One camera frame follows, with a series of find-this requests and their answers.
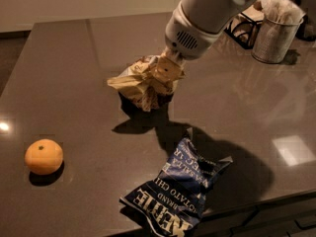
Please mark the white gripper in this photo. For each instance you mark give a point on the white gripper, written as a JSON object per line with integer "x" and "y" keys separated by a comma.
{"x": 188, "y": 39}

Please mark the brown chip bag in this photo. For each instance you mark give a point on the brown chip bag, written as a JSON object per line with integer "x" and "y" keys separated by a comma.
{"x": 135, "y": 84}

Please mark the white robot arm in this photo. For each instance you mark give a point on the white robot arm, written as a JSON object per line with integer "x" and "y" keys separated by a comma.
{"x": 212, "y": 16}

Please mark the blue Kettle chip bag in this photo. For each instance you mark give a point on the blue Kettle chip bag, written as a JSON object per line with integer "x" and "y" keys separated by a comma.
{"x": 174, "y": 201}

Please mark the metal mesh utensil cup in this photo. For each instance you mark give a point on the metal mesh utensil cup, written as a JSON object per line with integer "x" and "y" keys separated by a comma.
{"x": 273, "y": 41}

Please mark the white plastic wrapped cutlery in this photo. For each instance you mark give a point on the white plastic wrapped cutlery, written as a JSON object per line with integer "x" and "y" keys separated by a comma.
{"x": 282, "y": 11}

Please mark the orange fruit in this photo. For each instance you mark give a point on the orange fruit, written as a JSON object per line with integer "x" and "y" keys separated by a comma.
{"x": 44, "y": 157}

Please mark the black wire napkin basket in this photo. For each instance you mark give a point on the black wire napkin basket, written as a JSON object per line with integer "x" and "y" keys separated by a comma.
{"x": 245, "y": 26}

